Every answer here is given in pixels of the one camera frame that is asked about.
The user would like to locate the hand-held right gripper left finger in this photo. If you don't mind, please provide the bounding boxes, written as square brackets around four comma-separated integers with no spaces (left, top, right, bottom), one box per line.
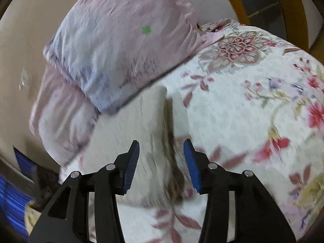
[28,140,140,243]

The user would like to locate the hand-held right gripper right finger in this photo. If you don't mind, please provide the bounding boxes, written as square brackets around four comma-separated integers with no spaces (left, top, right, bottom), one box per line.
[183,139,295,243]

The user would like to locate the beige cable knit sweater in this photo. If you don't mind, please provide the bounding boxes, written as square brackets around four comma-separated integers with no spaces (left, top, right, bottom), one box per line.
[59,85,189,209]

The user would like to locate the white floral bedspread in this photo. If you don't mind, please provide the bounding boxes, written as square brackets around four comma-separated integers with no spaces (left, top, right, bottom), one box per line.
[58,18,324,243]

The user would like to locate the pink floral pillow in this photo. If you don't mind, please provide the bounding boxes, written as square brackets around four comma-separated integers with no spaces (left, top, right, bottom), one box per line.
[29,64,100,169]

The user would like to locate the blue striped object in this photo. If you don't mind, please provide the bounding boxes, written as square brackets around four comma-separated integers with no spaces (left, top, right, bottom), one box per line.
[0,176,28,236]
[13,147,37,181]

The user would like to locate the pink tree print pillow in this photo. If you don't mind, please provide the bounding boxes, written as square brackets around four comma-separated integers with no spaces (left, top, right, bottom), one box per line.
[43,0,224,115]

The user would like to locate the wooden door frame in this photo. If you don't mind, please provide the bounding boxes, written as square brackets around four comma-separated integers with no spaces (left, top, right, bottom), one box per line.
[216,0,324,65]

